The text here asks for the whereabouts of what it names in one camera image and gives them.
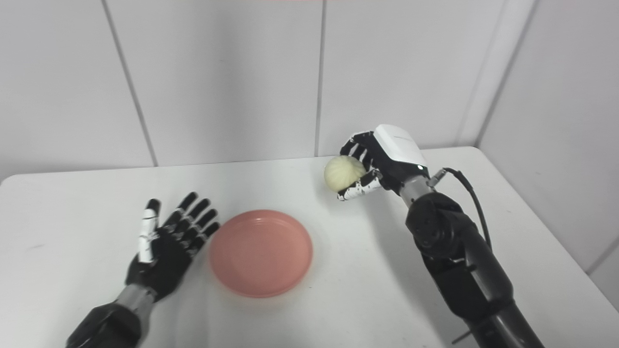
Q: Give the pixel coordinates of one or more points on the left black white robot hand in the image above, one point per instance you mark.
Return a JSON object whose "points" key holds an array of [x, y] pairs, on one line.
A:
{"points": [[167, 246]]}

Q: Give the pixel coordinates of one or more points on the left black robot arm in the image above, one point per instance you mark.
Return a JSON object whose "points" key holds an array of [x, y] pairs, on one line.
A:
{"points": [[109, 321]]}

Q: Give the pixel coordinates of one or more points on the pink round plate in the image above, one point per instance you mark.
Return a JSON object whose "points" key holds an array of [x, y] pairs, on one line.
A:
{"points": [[261, 253]]}

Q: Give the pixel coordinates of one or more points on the cream steamed bun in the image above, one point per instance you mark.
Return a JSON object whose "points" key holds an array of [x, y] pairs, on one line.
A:
{"points": [[344, 173]]}

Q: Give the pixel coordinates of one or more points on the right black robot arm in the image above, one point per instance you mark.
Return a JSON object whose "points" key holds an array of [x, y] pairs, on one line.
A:
{"points": [[464, 261]]}

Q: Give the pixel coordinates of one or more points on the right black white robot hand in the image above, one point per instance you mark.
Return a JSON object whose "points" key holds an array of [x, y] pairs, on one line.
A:
{"points": [[387, 162]]}

